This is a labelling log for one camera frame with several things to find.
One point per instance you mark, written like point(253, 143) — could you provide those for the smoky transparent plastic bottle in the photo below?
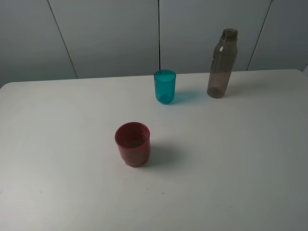
point(224, 57)

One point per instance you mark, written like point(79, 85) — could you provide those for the teal transparent plastic cup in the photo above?
point(164, 84)

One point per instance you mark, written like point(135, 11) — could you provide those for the red plastic cup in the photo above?
point(133, 141)

